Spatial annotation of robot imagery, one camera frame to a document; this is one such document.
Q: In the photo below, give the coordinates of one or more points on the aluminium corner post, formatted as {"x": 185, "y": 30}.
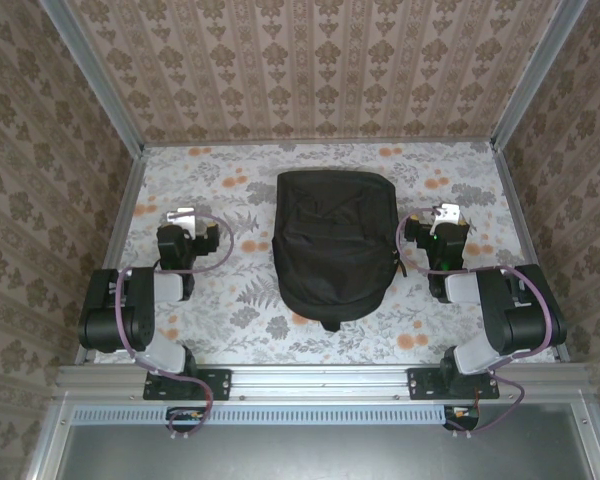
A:
{"x": 92, "y": 75}
{"x": 535, "y": 75}

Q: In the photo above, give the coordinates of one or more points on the aluminium left side rail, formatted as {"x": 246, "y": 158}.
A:
{"x": 121, "y": 225}

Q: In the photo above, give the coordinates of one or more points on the floral table cover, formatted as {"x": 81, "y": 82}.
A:
{"x": 480, "y": 175}

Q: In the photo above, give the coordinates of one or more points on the aluminium right side rail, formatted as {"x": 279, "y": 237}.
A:
{"x": 520, "y": 225}

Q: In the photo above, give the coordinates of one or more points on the black backpack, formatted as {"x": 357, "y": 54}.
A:
{"x": 335, "y": 250}

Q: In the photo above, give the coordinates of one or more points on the small black connector board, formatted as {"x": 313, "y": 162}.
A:
{"x": 185, "y": 415}
{"x": 462, "y": 415}

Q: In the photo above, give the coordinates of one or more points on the aluminium back rail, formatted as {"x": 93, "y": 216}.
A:
{"x": 430, "y": 139}

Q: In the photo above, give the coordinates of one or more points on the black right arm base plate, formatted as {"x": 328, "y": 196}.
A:
{"x": 420, "y": 385}

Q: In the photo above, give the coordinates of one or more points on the grey sheet metal panel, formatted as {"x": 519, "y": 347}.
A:
{"x": 320, "y": 455}

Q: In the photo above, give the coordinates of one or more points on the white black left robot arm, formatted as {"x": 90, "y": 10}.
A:
{"x": 130, "y": 310}

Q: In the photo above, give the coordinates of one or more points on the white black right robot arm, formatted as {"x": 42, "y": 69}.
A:
{"x": 520, "y": 310}

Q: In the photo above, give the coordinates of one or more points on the aluminium front frame rail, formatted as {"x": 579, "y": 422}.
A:
{"x": 320, "y": 380}

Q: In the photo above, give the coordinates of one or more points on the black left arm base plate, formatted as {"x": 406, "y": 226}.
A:
{"x": 220, "y": 385}

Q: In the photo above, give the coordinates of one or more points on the aluminium right corner post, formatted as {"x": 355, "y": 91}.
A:
{"x": 535, "y": 75}

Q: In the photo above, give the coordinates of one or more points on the aluminium left corner post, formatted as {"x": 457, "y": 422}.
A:
{"x": 92, "y": 75}

